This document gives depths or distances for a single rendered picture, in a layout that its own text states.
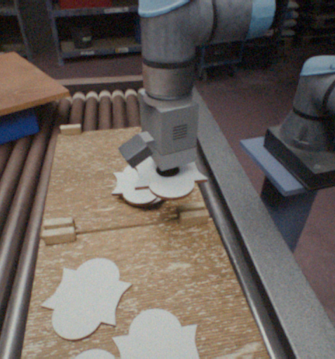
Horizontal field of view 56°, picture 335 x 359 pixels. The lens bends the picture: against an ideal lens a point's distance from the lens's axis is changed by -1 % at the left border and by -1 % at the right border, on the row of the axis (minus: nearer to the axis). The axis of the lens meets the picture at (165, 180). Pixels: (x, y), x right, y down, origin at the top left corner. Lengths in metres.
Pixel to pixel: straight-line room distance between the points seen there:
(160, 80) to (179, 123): 0.07
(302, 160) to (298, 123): 0.10
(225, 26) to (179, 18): 0.07
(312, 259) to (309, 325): 1.37
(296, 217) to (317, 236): 0.99
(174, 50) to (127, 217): 0.37
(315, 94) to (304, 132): 0.11
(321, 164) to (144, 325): 0.62
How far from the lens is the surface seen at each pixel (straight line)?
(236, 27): 0.49
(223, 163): 0.87
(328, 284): 1.89
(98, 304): 0.55
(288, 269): 0.66
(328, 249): 2.05
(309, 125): 0.94
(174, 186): 0.54
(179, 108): 0.47
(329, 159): 0.95
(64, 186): 0.79
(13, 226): 0.75
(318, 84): 0.89
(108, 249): 0.63
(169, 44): 0.44
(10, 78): 1.18
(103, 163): 0.84
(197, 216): 0.64
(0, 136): 1.03
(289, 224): 1.12
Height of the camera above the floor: 1.41
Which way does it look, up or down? 38 degrees down
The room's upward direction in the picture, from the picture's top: straight up
